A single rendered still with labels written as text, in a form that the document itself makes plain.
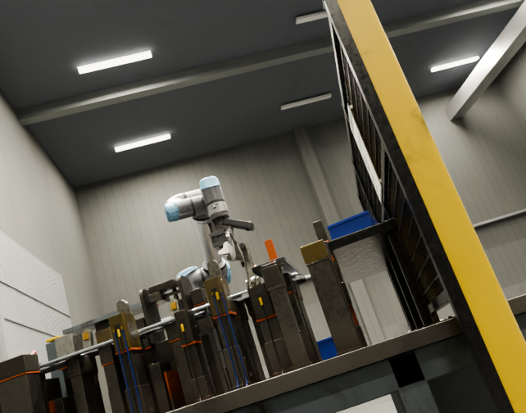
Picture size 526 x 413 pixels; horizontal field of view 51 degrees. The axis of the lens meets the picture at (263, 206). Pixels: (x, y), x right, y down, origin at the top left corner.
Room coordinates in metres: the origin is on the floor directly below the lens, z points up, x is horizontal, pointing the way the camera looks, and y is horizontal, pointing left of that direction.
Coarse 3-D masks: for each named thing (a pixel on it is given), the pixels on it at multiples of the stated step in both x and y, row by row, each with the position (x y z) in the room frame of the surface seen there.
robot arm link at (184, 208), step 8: (168, 200) 2.26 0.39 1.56; (176, 200) 2.11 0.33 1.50; (184, 200) 1.98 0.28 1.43; (192, 200) 1.98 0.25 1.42; (168, 208) 1.95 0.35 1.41; (176, 208) 1.96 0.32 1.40; (184, 208) 1.97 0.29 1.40; (192, 208) 1.98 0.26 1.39; (168, 216) 1.96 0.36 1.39; (176, 216) 1.97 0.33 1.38; (184, 216) 1.99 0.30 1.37; (192, 216) 2.01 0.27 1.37
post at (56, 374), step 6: (54, 342) 2.34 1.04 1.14; (48, 348) 2.34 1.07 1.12; (54, 348) 2.34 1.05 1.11; (48, 354) 2.34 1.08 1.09; (54, 354) 2.34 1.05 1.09; (48, 360) 2.34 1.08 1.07; (54, 372) 2.34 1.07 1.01; (60, 372) 2.34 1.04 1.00; (60, 378) 2.34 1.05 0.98; (66, 396) 2.34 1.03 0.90
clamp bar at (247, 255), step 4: (240, 244) 2.05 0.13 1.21; (244, 244) 2.05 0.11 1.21; (244, 248) 2.05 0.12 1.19; (248, 248) 2.08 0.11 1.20; (244, 252) 2.08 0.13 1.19; (248, 252) 2.07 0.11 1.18; (244, 256) 2.08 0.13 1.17; (248, 256) 2.07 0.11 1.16; (244, 260) 2.08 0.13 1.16; (248, 260) 2.08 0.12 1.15; (248, 264) 2.07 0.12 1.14; (252, 264) 2.06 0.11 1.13; (244, 268) 2.07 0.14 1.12; (248, 268) 2.07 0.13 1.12; (248, 272) 2.07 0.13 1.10; (248, 276) 2.06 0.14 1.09; (252, 276) 2.07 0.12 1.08; (256, 276) 2.07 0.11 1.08; (248, 280) 2.06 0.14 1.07; (256, 280) 2.05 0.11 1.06; (256, 284) 2.05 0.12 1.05
